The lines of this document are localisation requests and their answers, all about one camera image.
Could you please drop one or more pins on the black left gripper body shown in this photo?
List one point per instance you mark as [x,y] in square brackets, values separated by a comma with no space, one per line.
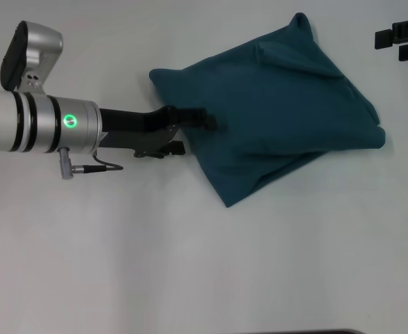
[134,130]

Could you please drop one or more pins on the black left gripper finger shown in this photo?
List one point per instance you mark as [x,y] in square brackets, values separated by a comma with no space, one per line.
[174,149]
[200,120]

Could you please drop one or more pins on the teal t-shirt with FREE print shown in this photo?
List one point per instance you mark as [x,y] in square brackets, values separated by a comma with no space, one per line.
[270,121]

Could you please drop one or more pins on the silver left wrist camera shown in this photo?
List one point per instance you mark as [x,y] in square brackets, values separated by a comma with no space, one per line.
[30,59]

